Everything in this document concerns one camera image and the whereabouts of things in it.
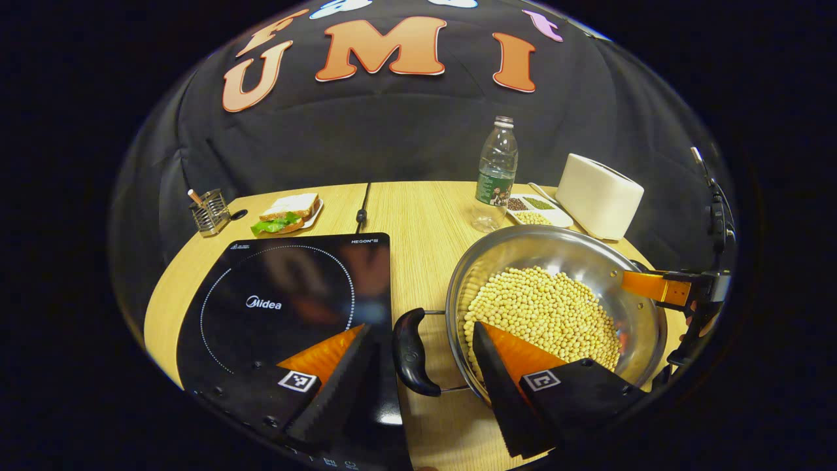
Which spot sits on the clear plastic water bottle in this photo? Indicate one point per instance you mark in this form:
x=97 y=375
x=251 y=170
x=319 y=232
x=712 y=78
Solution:
x=495 y=190

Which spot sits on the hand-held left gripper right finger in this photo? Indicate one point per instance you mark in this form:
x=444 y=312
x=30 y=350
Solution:
x=503 y=399

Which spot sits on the small black round object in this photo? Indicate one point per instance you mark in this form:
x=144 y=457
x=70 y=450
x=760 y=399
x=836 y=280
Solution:
x=239 y=214

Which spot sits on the white toaster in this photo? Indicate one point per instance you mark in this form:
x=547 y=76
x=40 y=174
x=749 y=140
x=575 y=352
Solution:
x=598 y=196

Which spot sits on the pile of soybeans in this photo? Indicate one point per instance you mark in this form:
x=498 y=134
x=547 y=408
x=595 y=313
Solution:
x=543 y=307

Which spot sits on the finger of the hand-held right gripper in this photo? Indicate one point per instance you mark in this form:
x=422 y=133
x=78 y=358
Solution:
x=647 y=286

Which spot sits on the white divided dish of beans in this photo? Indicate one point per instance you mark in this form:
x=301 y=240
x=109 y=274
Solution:
x=559 y=216

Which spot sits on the black induction cooktop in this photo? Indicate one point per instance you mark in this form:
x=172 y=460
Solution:
x=222 y=327

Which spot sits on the sandwich with lettuce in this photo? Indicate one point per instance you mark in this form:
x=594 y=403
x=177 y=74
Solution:
x=291 y=206

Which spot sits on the black backdrop cloth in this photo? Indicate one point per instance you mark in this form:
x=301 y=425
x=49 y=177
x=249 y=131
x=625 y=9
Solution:
x=392 y=131

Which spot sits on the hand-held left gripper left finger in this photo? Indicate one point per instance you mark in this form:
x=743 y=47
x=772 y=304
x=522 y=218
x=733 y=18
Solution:
x=346 y=392

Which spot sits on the small white plate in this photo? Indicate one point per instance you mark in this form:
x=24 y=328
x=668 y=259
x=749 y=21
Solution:
x=316 y=214

